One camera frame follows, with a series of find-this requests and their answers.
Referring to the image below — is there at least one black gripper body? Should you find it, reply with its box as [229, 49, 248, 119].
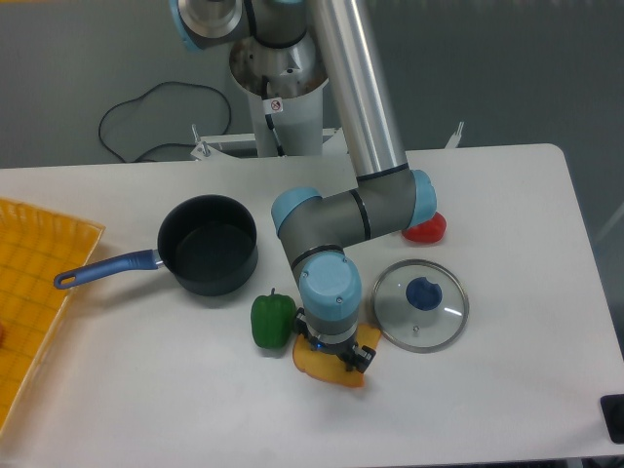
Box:
[303, 324, 358, 356]

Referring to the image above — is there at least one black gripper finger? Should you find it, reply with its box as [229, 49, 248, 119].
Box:
[292, 307, 309, 341]
[343, 343, 376, 373]

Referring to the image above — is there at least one green bell pepper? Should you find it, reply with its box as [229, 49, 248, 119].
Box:
[251, 289, 296, 350]

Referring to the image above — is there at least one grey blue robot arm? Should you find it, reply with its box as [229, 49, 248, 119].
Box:
[170, 1, 437, 371]

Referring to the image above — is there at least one glass pot lid blue knob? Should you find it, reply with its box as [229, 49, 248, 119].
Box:
[370, 259, 470, 354]

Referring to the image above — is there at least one red bell pepper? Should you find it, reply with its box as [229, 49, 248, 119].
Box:
[401, 213, 447, 244]

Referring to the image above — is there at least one black device at table edge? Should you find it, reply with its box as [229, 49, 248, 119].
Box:
[600, 394, 624, 445]

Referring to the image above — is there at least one yellow woven tray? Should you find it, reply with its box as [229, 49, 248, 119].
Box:
[1, 198, 105, 428]

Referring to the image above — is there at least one black saucepan blue handle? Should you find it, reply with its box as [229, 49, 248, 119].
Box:
[54, 195, 258, 297]

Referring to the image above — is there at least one white metal mounting bracket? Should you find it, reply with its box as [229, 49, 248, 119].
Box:
[189, 120, 465, 161]

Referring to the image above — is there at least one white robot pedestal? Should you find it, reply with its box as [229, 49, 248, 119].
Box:
[229, 26, 329, 158]

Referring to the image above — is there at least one black cable on floor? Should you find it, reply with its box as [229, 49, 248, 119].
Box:
[97, 81, 232, 164]

